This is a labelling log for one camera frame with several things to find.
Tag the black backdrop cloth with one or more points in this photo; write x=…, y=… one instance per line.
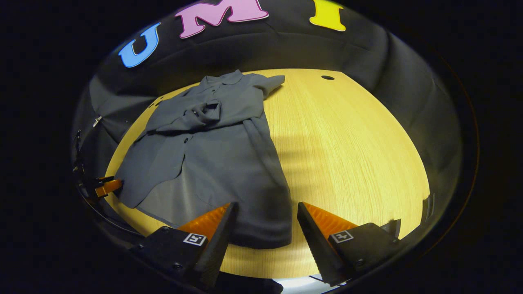
x=286, y=49

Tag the small silver clip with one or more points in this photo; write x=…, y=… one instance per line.
x=97, y=121

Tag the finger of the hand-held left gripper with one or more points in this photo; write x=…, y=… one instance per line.
x=108, y=187

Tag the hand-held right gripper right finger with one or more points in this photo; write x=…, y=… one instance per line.
x=318, y=253

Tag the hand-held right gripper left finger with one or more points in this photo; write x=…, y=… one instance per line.
x=216, y=253

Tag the grey polo shirt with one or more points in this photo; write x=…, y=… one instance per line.
x=220, y=163

